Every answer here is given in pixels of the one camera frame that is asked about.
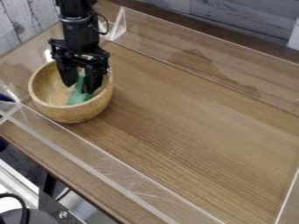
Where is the green rectangular block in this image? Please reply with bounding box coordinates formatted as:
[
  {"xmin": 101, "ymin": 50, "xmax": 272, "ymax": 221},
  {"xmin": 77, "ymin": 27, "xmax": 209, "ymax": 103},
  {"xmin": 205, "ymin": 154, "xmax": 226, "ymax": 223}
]
[{"xmin": 67, "ymin": 70, "xmax": 93, "ymax": 106}]

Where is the white object at right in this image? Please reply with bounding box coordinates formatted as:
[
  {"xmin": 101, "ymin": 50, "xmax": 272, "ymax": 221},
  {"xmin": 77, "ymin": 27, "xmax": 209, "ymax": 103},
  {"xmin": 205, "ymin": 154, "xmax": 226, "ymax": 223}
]
[{"xmin": 288, "ymin": 18, "xmax": 299, "ymax": 50}]

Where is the black metal bracket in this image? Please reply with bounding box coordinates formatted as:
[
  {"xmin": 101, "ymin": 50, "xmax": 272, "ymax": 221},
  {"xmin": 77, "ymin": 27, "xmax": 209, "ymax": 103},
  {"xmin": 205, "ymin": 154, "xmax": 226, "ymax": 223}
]
[{"xmin": 39, "ymin": 189, "xmax": 87, "ymax": 224}]

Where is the brown wooden bowl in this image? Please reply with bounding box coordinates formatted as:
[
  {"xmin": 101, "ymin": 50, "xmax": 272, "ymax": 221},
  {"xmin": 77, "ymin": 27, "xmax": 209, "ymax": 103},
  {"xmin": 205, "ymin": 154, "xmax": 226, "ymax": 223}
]
[{"xmin": 29, "ymin": 61, "xmax": 114, "ymax": 123}]

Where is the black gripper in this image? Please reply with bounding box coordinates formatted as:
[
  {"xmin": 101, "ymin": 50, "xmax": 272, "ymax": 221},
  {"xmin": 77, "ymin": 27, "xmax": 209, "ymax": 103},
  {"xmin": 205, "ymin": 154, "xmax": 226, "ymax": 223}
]
[{"xmin": 49, "ymin": 15, "xmax": 110, "ymax": 94}]

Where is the clear acrylic tray wall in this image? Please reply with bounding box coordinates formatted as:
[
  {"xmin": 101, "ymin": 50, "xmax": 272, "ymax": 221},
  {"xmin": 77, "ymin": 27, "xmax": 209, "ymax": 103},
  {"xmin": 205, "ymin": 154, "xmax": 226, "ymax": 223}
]
[{"xmin": 0, "ymin": 3, "xmax": 299, "ymax": 224}]

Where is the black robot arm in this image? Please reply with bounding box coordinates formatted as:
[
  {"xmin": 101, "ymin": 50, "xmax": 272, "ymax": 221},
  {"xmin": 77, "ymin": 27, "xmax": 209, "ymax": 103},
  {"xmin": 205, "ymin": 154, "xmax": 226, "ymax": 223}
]
[{"xmin": 49, "ymin": 0, "xmax": 110, "ymax": 94}]

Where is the black table leg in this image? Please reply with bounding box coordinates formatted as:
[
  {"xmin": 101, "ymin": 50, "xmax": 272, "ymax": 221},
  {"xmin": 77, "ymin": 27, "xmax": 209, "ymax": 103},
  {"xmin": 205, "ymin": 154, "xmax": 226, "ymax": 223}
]
[{"xmin": 43, "ymin": 174, "xmax": 58, "ymax": 197}]

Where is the black cable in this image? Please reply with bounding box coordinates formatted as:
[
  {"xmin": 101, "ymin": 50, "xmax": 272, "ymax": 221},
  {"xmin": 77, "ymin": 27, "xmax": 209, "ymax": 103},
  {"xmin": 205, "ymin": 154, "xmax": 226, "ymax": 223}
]
[{"xmin": 0, "ymin": 192, "xmax": 31, "ymax": 224}]

